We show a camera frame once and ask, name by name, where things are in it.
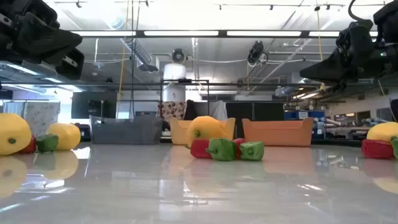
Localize black partition panel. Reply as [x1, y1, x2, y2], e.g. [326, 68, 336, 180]
[254, 101, 285, 119]
[225, 101, 254, 139]

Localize white cylindrical tank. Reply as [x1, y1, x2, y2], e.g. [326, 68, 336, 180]
[163, 63, 187, 102]

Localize yellow toy fruit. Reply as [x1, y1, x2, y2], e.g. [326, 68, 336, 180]
[186, 115, 233, 149]
[0, 113, 32, 156]
[366, 121, 398, 144]
[46, 122, 81, 152]

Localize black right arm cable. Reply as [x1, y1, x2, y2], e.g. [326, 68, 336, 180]
[347, 0, 374, 23]

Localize black ceiling-hung camera device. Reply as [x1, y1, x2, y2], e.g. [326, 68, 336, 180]
[247, 40, 269, 67]

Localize green toy pepper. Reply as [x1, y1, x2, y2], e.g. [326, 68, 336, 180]
[207, 138, 238, 162]
[390, 136, 398, 160]
[35, 133, 59, 153]
[239, 141, 265, 161]

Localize black beam with light strips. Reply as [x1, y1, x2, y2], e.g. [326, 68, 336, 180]
[70, 29, 379, 39]

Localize yellow-orange plastic basket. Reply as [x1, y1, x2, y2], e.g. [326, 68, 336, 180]
[169, 117, 236, 146]

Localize silver spiral air duct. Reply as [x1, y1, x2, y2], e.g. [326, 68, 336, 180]
[119, 17, 159, 72]

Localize grey translucent plastic basket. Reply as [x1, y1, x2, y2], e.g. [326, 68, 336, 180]
[89, 114, 164, 145]

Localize brown patterned cloth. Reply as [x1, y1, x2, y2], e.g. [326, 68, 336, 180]
[156, 100, 188, 123]

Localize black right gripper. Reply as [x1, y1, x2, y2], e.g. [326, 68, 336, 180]
[300, 20, 398, 91]

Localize black cloth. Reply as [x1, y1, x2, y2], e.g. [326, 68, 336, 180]
[183, 99, 201, 121]

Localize salmon orange plastic basket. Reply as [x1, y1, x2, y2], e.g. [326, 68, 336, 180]
[241, 117, 314, 147]

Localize floral white curtain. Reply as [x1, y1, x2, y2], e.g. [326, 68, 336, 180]
[24, 101, 62, 136]

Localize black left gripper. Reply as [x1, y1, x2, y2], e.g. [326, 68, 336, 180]
[0, 0, 85, 80]

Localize blue storage bins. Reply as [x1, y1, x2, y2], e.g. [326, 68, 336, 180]
[284, 110, 326, 121]

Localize red toy pepper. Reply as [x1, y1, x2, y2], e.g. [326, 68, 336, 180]
[190, 138, 211, 160]
[232, 138, 247, 160]
[361, 139, 395, 160]
[19, 134, 37, 154]

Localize black hanging cable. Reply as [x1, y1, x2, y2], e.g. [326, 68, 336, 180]
[130, 0, 138, 119]

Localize black monitor screen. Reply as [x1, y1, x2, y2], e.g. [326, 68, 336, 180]
[71, 91, 118, 119]

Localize light grey cloth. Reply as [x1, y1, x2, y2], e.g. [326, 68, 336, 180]
[198, 100, 229, 121]

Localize plain white curtain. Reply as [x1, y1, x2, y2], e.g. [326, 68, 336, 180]
[2, 101, 25, 118]

